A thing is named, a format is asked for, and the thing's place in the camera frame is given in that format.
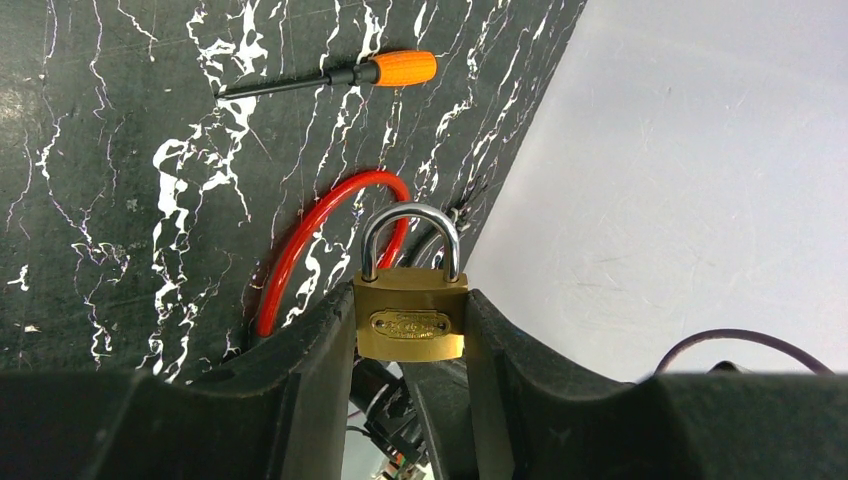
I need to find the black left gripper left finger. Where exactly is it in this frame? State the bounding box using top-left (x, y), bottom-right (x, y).
top-left (1, 282), bottom-right (355, 479)

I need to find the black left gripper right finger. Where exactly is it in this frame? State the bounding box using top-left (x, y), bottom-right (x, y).
top-left (402, 291), bottom-right (847, 479)

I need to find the brass padlock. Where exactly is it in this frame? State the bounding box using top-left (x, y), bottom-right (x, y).
top-left (353, 202), bottom-right (469, 363)

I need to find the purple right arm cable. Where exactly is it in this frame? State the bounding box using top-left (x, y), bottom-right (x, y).
top-left (653, 329), bottom-right (835, 377)

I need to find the red cable lock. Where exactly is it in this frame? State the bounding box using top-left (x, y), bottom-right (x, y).
top-left (254, 170), bottom-right (413, 340)

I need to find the orange handled screwdriver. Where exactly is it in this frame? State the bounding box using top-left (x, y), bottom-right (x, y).
top-left (215, 50), bottom-right (438, 100)

